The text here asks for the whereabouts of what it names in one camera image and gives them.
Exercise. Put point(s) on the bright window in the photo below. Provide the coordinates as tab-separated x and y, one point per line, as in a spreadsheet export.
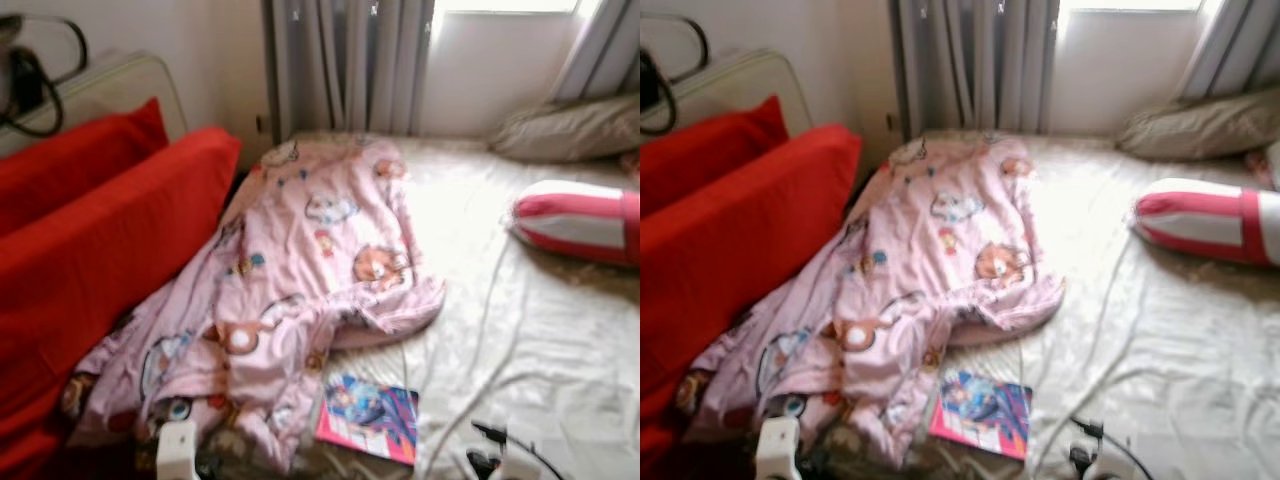
510	5
1130	5

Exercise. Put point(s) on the bed with grey floral sheet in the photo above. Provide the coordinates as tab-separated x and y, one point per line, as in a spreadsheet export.
530	330
1160	340

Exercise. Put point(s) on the grey curtain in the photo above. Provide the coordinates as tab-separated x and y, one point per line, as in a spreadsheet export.
610	50
975	60
350	60
1240	45

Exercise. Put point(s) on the beige pillow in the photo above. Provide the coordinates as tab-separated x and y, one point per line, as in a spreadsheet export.
1200	128
570	130

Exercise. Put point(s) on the pink cartoon print blanket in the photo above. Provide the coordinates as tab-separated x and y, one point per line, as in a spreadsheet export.
300	250
920	250

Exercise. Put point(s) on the grey quilted mattress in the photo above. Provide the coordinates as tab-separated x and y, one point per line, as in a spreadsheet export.
120	85
750	85

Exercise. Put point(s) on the colourful comic book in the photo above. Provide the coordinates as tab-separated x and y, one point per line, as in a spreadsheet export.
365	420
980	412

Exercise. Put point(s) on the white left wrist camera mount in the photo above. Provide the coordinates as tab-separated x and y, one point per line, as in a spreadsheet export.
777	448
177	450

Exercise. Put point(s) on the red white blue bolster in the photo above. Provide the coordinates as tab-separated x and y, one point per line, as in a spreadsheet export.
580	215
1200	215

